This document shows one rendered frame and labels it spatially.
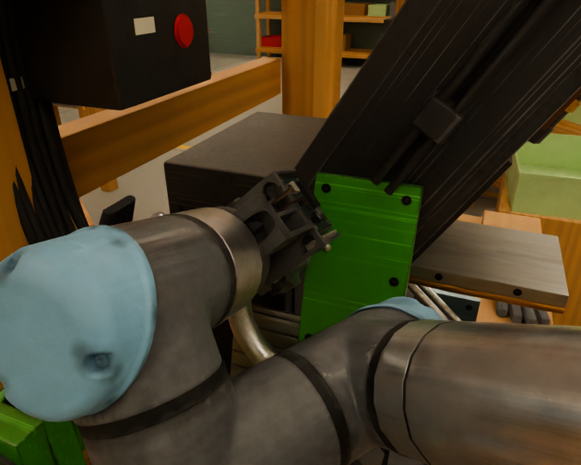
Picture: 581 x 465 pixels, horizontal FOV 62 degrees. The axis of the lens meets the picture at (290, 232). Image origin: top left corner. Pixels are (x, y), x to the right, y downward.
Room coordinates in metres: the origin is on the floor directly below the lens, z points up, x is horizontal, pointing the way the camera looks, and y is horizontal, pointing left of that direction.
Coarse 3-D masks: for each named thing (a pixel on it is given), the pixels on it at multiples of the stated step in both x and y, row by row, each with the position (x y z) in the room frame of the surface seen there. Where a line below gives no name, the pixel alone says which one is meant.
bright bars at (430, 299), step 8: (408, 288) 0.55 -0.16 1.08; (416, 288) 0.55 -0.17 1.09; (424, 288) 0.57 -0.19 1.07; (416, 296) 0.55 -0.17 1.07; (424, 296) 0.55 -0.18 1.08; (432, 296) 0.56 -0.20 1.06; (424, 304) 0.54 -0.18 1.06; (432, 304) 0.54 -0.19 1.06; (440, 304) 0.56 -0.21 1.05; (440, 312) 0.54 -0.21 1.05; (448, 312) 0.55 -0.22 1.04; (456, 320) 0.55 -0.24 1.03
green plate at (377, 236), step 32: (320, 192) 0.49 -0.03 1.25; (352, 192) 0.48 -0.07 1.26; (384, 192) 0.47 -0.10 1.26; (416, 192) 0.46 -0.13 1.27; (352, 224) 0.47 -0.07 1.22; (384, 224) 0.46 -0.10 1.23; (416, 224) 0.45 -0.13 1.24; (320, 256) 0.47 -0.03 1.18; (352, 256) 0.46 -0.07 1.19; (384, 256) 0.45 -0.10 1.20; (320, 288) 0.46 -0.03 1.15; (352, 288) 0.45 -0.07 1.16; (384, 288) 0.44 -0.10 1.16; (320, 320) 0.45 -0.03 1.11
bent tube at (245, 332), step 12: (240, 312) 0.45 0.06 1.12; (252, 312) 0.46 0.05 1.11; (240, 324) 0.45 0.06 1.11; (252, 324) 0.45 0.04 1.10; (240, 336) 0.44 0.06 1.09; (252, 336) 0.44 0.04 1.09; (264, 336) 0.45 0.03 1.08; (252, 348) 0.43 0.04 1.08; (264, 348) 0.44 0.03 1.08; (252, 360) 0.43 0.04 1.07
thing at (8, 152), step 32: (288, 0) 1.31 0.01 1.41; (320, 0) 1.32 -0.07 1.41; (288, 32) 1.31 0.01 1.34; (320, 32) 1.32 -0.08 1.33; (0, 64) 0.47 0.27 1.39; (288, 64) 1.31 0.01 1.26; (320, 64) 1.33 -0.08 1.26; (0, 96) 0.46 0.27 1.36; (288, 96) 1.31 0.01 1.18; (320, 96) 1.34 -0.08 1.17; (0, 128) 0.45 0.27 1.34; (0, 160) 0.44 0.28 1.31; (0, 192) 0.43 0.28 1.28; (0, 224) 0.42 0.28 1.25; (0, 256) 0.41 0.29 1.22; (0, 384) 0.37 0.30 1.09
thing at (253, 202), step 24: (264, 192) 0.35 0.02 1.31; (288, 192) 0.34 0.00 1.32; (240, 216) 0.29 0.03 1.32; (264, 216) 0.29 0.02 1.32; (288, 216) 0.33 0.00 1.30; (312, 216) 0.35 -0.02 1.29; (264, 240) 0.28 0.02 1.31; (288, 240) 0.29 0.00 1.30; (312, 240) 0.34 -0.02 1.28; (264, 264) 0.28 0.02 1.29; (288, 264) 0.33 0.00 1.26; (264, 288) 0.34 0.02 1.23
